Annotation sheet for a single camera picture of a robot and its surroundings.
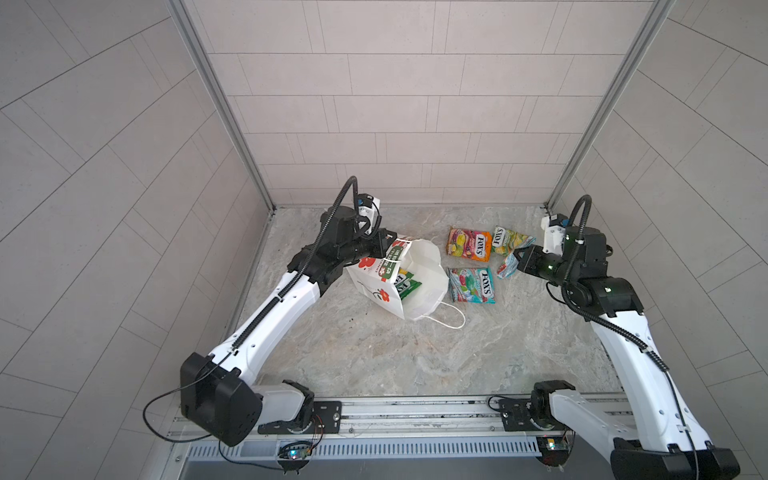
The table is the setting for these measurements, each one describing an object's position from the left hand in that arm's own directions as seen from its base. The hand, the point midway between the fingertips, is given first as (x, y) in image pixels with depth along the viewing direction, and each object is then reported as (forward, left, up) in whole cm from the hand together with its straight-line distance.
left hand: (402, 232), depth 72 cm
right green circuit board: (-41, -35, -29) cm, 61 cm away
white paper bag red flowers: (-1, -2, -22) cm, 22 cm away
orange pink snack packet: (+16, -23, -26) cm, 39 cm away
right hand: (-3, -27, -3) cm, 27 cm away
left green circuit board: (-42, +23, -24) cm, 53 cm away
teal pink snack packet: (-6, -26, -5) cm, 27 cm away
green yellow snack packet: (+17, -36, -26) cm, 47 cm away
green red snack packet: (0, -22, -26) cm, 34 cm away
